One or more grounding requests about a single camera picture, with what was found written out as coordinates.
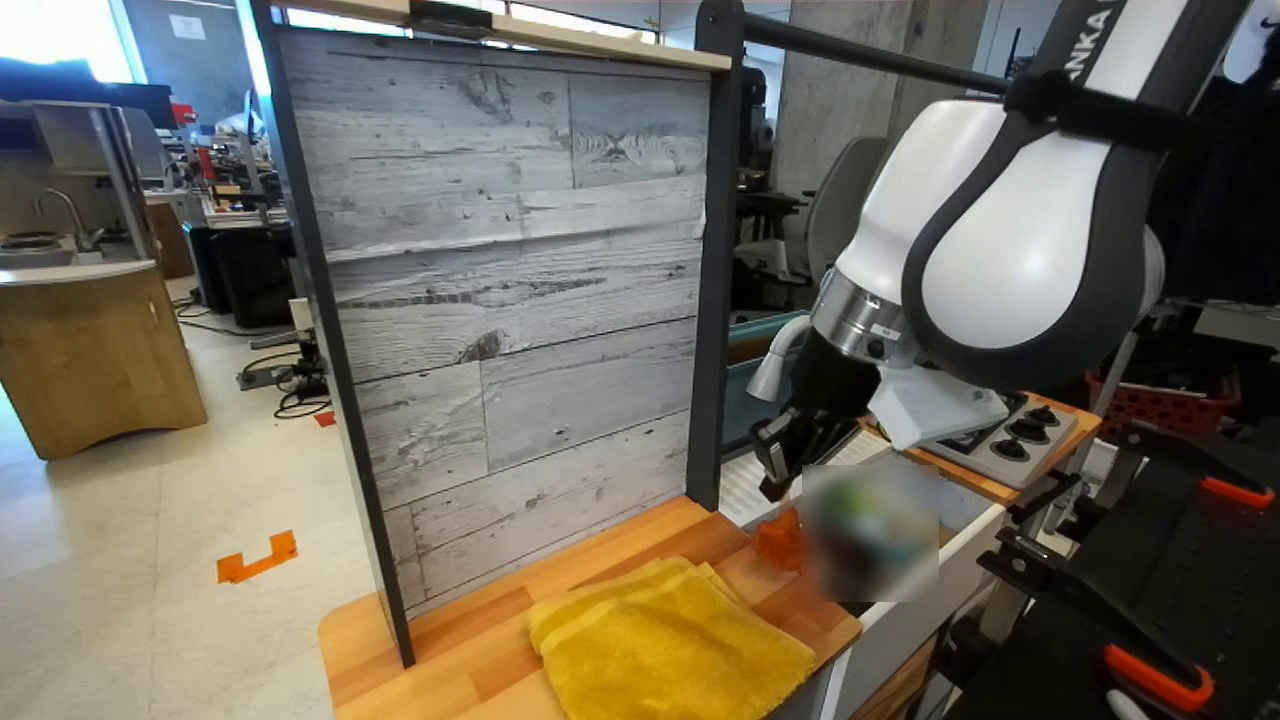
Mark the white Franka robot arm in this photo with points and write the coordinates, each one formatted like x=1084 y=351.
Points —
x=1015 y=253

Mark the wooden cabinet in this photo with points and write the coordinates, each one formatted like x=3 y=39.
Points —
x=94 y=362

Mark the grey wood-plank panel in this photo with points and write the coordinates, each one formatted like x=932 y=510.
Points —
x=507 y=265

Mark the black jacket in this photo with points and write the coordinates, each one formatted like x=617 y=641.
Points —
x=1222 y=201

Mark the green patterned bowl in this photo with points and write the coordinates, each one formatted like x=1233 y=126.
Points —
x=912 y=525

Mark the black storage bins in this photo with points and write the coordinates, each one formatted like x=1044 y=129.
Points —
x=246 y=272

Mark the white sink unit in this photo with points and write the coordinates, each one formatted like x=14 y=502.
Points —
x=932 y=585

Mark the wooden shelf board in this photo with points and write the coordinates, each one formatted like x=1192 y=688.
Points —
x=560 y=34

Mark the green yellow plush toy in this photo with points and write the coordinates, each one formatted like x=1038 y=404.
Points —
x=848 y=502

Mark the black perforated board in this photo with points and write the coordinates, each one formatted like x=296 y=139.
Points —
x=1172 y=601

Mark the grey office chair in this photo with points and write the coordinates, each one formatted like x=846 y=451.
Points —
x=833 y=201

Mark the black metal frame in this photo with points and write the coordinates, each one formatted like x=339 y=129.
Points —
x=723 y=201

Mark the red plastic basket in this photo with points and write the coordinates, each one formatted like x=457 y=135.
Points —
x=1172 y=400

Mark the toy stove top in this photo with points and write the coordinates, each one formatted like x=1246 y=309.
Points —
x=1027 y=444

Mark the yellow towel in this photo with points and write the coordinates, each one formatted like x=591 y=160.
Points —
x=665 y=645

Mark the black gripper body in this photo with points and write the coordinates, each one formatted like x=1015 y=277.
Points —
x=833 y=392

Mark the steel bowl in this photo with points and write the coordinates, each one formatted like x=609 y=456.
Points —
x=855 y=580

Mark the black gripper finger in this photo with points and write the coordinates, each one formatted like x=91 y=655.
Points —
x=811 y=456
x=778 y=465

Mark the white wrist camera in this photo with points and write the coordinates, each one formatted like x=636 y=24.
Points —
x=932 y=400

